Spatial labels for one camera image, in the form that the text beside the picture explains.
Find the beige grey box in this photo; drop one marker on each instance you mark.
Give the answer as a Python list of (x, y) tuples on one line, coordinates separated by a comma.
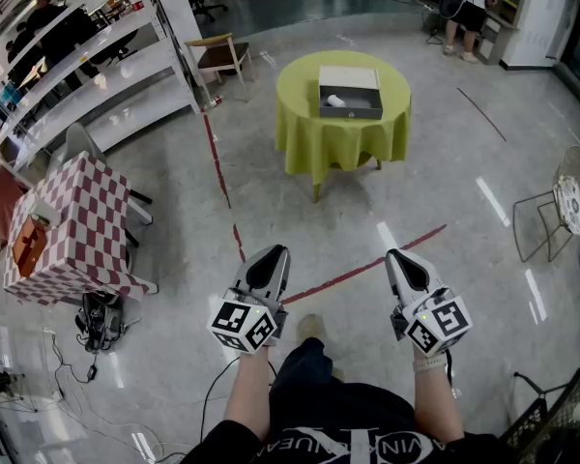
[(350, 90)]

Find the black power adapter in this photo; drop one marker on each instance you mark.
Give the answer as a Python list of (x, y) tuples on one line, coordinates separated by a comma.
[(92, 371)]

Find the white cubby cabinet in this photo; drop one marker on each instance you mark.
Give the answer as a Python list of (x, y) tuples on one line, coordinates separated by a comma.
[(505, 17)]

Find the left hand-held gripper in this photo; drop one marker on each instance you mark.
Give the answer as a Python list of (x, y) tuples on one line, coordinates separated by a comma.
[(241, 324)]

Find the person's right forearm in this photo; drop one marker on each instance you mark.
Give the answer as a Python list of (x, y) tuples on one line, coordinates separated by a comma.
[(435, 404)]

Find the white power strip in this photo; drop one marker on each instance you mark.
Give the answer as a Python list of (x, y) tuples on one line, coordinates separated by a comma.
[(425, 3)]

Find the plastic bottle with red label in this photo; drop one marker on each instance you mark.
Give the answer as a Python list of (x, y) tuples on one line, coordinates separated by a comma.
[(212, 102)]

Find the round table with green cloth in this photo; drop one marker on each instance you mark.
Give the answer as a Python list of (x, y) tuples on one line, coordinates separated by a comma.
[(299, 133)]

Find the orange box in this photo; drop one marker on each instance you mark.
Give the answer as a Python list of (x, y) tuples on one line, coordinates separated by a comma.
[(29, 249)]

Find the patterned round seat cushion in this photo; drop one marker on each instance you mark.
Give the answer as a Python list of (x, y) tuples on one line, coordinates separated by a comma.
[(570, 206)]

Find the small white object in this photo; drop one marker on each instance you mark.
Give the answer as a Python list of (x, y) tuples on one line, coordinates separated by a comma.
[(336, 100)]

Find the red white checkered table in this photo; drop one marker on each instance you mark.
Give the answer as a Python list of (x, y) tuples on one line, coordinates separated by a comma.
[(87, 211)]

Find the person's left forearm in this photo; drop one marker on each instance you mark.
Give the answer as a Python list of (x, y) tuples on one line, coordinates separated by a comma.
[(249, 394)]

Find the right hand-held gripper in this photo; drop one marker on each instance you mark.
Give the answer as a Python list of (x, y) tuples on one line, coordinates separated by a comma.
[(440, 324)]

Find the white metal shelf rack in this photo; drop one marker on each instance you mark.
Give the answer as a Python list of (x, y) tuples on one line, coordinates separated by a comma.
[(125, 90)]

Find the small white device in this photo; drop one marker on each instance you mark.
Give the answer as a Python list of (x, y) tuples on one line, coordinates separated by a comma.
[(46, 212)]

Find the grey plastic chair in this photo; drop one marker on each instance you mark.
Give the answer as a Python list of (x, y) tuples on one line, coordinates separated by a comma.
[(77, 138)]

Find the person's black shorts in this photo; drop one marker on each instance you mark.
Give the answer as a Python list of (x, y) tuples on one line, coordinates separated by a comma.
[(319, 385)]

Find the orange cloth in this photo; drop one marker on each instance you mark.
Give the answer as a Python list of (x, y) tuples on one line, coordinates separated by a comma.
[(5, 206)]

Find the wooden chair with dark seat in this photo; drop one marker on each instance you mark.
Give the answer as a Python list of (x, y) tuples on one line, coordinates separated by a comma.
[(222, 56)]

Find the person's tan shoe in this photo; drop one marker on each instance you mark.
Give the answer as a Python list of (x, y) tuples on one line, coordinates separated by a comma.
[(311, 327)]

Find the person's black printed shirt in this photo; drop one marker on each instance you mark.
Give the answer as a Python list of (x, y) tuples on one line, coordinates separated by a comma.
[(348, 445)]

